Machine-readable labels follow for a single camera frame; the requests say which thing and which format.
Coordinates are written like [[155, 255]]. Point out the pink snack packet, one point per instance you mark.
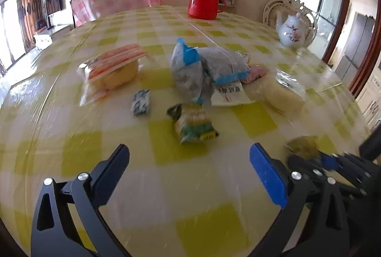
[[256, 73]]

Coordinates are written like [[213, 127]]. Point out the white labelled snack packet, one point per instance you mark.
[[230, 94]]

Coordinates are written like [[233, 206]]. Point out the small blue white candy packet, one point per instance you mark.
[[141, 102]]

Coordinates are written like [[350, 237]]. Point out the white tv cabinet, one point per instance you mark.
[[46, 37]]

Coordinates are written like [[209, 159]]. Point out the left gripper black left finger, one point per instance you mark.
[[53, 229]]

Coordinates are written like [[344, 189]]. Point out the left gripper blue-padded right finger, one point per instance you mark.
[[326, 231]]

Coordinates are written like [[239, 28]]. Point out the round cake in clear wrap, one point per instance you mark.
[[283, 92]]

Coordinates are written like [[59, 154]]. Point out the yellow checkered tablecloth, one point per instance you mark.
[[174, 199]]

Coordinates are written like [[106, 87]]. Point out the orange bread package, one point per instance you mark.
[[108, 71]]

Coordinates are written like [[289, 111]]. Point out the grey blue snack bag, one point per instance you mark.
[[222, 65], [190, 73]]

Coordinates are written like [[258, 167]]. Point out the brown window curtains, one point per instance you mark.
[[29, 12]]

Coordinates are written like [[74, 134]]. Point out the white floral teapot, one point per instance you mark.
[[292, 31]]

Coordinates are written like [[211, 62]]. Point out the olive green snack packet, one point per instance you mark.
[[304, 147]]

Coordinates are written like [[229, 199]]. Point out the grey refrigerator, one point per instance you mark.
[[356, 48]]

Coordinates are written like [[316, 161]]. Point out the white ornate dining chair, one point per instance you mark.
[[291, 7]]

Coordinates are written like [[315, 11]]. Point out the green garlic snack packet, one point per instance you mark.
[[191, 123]]

